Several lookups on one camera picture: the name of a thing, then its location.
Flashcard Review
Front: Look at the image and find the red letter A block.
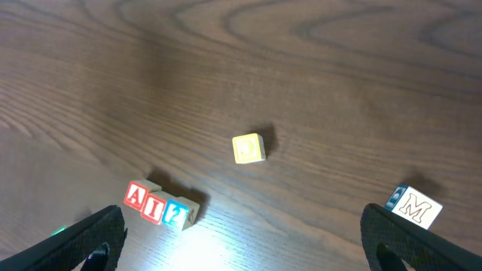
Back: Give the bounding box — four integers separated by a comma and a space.
124, 179, 162, 211

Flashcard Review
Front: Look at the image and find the yellow top wooden block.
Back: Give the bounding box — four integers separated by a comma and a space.
232, 133, 266, 164

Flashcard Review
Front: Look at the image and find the red letter I block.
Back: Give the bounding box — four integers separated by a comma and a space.
140, 191, 175, 225

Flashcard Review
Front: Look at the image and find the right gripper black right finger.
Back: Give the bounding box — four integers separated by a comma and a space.
360, 203, 481, 271

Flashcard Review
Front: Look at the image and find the green letter wooden block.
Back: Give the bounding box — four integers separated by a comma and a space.
50, 225, 67, 236

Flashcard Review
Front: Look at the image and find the blue number 2 block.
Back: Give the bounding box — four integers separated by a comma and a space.
161, 196, 200, 231

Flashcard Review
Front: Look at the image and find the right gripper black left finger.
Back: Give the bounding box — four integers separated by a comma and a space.
1, 205, 127, 271

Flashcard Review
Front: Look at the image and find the plain patterned wooden block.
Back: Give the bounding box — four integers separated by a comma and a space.
385, 184, 443, 230

